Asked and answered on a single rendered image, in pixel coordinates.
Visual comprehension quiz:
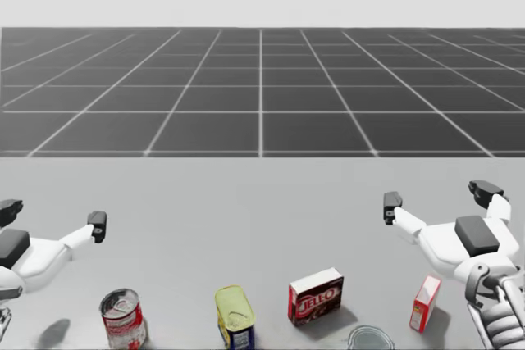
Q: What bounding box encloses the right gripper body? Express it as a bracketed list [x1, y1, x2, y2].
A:
[413, 215, 520, 282]

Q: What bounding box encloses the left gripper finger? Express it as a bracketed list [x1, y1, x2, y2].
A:
[61, 210, 108, 260]
[0, 198, 25, 229]

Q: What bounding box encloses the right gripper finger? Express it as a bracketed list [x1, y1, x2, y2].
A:
[382, 190, 428, 241]
[468, 180, 512, 226]

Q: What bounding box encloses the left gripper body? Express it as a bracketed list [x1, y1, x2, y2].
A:
[0, 228, 75, 285]

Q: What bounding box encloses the red and white can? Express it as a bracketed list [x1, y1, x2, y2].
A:
[98, 288, 148, 349]

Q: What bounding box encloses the green and blue rectangular can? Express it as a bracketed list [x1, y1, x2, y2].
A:
[213, 284, 257, 350]

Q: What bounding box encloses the red and white carton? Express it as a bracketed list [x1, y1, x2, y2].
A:
[408, 274, 443, 333]

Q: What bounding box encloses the red and brown carton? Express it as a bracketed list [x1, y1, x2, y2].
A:
[287, 266, 345, 328]

